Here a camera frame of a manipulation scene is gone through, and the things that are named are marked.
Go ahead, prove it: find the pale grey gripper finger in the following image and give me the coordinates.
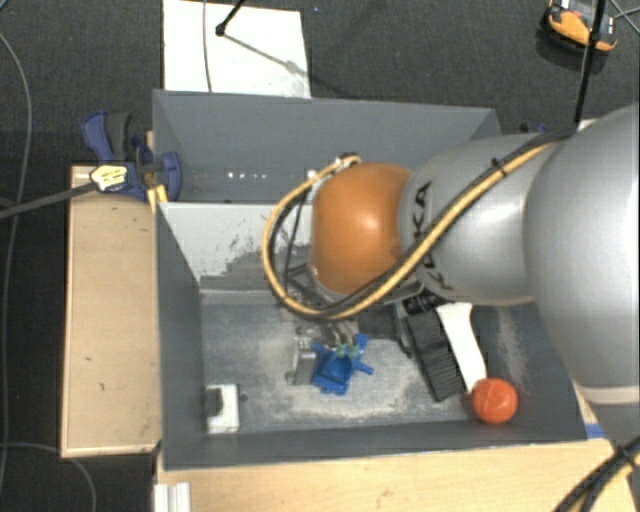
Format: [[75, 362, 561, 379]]
[[285, 333, 320, 387]]

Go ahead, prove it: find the blue plastic toy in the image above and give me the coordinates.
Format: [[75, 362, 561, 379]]
[[310, 333, 376, 397]]

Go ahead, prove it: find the grey metal bin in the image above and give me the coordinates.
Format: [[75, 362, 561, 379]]
[[151, 88, 589, 471]]

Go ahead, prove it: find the white box with black part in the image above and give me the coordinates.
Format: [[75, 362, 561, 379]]
[[203, 383, 242, 435]]

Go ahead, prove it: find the orange ball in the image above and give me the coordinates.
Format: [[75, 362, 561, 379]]
[[471, 377, 520, 426]]

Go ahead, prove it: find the pale wood board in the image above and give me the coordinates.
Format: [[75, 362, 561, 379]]
[[59, 164, 164, 459]]

